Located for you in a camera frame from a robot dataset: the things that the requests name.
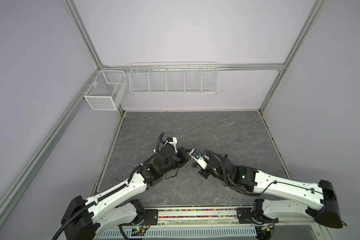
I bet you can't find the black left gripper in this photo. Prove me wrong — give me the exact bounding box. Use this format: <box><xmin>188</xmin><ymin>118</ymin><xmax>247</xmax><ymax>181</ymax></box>
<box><xmin>162</xmin><ymin>146</ymin><xmax>195</xmax><ymax>175</ymax></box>

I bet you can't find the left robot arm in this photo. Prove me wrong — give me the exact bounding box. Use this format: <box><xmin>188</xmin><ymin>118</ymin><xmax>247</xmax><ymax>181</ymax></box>
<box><xmin>52</xmin><ymin>133</ymin><xmax>191</xmax><ymax>240</ymax></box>

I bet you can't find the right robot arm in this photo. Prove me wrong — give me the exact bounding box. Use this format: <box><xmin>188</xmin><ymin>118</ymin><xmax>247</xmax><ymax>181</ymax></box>
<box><xmin>190</xmin><ymin>150</ymin><xmax>346</xmax><ymax>229</ymax></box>

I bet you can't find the white mesh box basket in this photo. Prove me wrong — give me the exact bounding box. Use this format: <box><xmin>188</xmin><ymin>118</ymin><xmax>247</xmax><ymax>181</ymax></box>
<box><xmin>84</xmin><ymin>70</ymin><xmax>128</xmax><ymax>111</ymax></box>

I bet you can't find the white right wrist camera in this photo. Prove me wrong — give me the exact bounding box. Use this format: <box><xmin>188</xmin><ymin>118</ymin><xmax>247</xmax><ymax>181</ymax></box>
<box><xmin>189</xmin><ymin>149</ymin><xmax>207</xmax><ymax>170</ymax></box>

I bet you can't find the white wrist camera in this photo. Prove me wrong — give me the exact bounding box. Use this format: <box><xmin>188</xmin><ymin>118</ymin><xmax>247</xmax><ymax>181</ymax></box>
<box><xmin>166</xmin><ymin>137</ymin><xmax>178</xmax><ymax>153</ymax></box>
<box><xmin>189</xmin><ymin>149</ymin><xmax>207</xmax><ymax>170</ymax></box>

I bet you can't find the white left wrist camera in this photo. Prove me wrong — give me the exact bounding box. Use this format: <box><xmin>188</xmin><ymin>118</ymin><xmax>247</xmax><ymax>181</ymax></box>
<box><xmin>166</xmin><ymin>137</ymin><xmax>178</xmax><ymax>153</ymax></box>

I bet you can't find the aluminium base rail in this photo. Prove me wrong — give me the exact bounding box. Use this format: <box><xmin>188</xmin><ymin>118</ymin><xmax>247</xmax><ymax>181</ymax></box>
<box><xmin>68</xmin><ymin>205</ymin><xmax>328</xmax><ymax>240</ymax></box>

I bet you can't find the white wire shelf basket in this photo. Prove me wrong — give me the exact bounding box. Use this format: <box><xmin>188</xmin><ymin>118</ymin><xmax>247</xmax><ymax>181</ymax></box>
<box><xmin>129</xmin><ymin>62</ymin><xmax>220</xmax><ymax>94</ymax></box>

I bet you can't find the aluminium enclosure frame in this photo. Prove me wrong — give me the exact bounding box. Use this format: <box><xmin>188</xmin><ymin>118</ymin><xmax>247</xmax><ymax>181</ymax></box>
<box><xmin>0</xmin><ymin>1</ymin><xmax>314</xmax><ymax>240</ymax></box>

